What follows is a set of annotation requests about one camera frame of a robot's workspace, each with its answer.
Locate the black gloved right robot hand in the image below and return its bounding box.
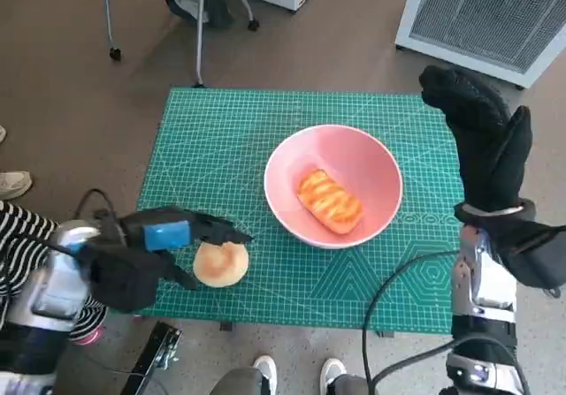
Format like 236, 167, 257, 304
417, 65, 532, 214

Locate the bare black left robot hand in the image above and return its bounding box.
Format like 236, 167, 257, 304
118, 205, 256, 292

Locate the round toy bread bun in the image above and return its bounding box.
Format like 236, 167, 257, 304
193, 241, 249, 289

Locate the pink bowl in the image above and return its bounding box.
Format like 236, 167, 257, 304
264, 124, 404, 249

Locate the oblong striped toy bread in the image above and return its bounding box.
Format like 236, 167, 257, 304
295, 168, 363, 236

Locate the green cutting mat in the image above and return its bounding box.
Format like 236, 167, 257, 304
137, 87, 463, 337

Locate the black metal bar with clamp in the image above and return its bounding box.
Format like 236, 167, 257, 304
119, 322, 183, 395

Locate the white appliance with mesh grille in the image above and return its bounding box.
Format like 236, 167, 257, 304
394, 0, 566, 89

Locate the white shoe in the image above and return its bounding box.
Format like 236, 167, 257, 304
319, 356, 348, 387
252, 353, 279, 395

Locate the grey trouser leg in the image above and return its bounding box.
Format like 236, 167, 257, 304
329, 372, 377, 395
210, 366, 266, 395

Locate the pink shoe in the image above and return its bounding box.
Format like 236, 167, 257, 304
73, 326, 106, 346

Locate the person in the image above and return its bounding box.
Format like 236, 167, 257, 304
0, 200, 107, 341

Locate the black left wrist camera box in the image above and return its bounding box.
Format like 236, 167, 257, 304
90, 244, 160, 312

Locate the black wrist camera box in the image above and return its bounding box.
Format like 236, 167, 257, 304
490, 220, 566, 288
90, 244, 160, 312

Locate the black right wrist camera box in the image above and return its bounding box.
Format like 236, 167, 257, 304
490, 220, 566, 288

